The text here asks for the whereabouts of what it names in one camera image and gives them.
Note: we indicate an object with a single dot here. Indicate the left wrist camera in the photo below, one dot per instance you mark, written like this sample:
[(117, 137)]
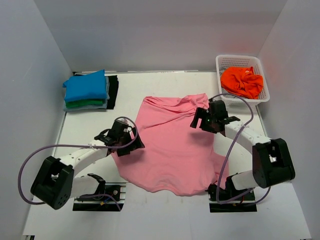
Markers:
[(123, 121)]

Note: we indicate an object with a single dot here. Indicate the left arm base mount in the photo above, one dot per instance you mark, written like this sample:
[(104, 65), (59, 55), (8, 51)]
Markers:
[(113, 199)]

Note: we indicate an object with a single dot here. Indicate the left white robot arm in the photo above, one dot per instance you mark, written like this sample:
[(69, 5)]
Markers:
[(57, 180)]

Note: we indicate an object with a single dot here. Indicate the light blue folded t shirt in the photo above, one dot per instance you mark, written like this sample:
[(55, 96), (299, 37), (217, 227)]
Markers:
[(89, 107)]

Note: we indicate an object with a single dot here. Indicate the pink t shirt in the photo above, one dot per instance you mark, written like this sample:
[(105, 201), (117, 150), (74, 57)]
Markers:
[(175, 156)]

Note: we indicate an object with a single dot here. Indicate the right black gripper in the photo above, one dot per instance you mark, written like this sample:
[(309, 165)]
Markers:
[(201, 113)]

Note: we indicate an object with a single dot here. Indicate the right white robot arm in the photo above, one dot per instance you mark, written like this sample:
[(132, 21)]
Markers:
[(271, 160)]

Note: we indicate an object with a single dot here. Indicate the orange t shirt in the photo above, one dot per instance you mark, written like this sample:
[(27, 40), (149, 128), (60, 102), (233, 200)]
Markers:
[(242, 81)]

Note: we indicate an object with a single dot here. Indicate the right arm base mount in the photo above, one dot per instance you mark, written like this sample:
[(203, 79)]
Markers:
[(243, 204)]

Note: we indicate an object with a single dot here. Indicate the black folded t shirt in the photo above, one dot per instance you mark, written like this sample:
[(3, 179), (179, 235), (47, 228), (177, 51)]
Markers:
[(113, 88)]

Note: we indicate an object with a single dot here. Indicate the white plastic basket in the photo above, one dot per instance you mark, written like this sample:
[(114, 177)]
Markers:
[(227, 61)]

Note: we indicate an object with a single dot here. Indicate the green folded t shirt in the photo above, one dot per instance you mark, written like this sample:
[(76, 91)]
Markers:
[(84, 102)]

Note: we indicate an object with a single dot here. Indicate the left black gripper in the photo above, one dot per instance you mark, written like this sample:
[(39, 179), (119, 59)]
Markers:
[(137, 144)]

